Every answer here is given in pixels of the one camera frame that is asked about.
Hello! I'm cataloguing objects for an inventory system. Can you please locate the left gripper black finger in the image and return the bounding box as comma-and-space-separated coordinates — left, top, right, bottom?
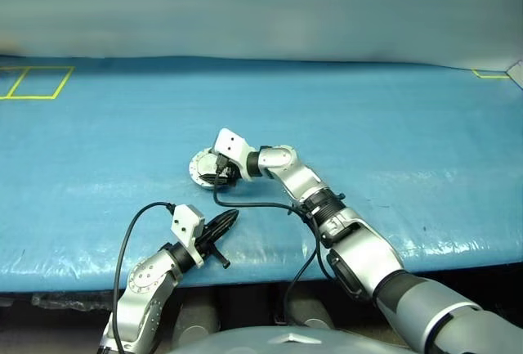
210, 217, 240, 241
206, 208, 239, 229

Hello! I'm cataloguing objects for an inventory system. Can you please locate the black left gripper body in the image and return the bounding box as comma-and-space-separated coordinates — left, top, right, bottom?
194, 225, 232, 270

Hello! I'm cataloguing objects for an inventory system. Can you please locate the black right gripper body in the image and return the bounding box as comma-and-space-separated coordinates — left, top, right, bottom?
214, 153, 243, 187

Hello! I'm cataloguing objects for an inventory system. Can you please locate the blue table cover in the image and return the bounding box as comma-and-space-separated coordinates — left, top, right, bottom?
0, 54, 523, 292

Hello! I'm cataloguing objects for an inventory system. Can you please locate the grey robot torso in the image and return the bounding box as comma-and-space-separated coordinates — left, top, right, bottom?
171, 325, 413, 354

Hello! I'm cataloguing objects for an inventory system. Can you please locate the clear crumpled plastic film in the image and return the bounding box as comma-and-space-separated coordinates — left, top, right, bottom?
32, 291, 115, 311

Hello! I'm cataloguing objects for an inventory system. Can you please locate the yellow tape double square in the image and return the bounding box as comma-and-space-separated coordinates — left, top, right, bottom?
0, 65, 76, 101

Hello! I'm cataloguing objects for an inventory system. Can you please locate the yellow tape corner mark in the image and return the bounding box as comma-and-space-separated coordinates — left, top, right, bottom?
472, 68, 512, 80

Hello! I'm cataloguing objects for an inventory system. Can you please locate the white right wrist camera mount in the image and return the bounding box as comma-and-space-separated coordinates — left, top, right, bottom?
212, 128, 257, 181

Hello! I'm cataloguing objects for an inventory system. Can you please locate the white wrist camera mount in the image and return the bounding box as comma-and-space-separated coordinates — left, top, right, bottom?
171, 204, 205, 267
212, 128, 257, 181

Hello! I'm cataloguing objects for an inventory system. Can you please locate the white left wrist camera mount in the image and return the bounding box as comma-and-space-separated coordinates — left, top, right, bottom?
171, 204, 205, 267

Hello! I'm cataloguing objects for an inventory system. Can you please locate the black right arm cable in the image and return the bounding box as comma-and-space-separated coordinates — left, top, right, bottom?
212, 180, 348, 326

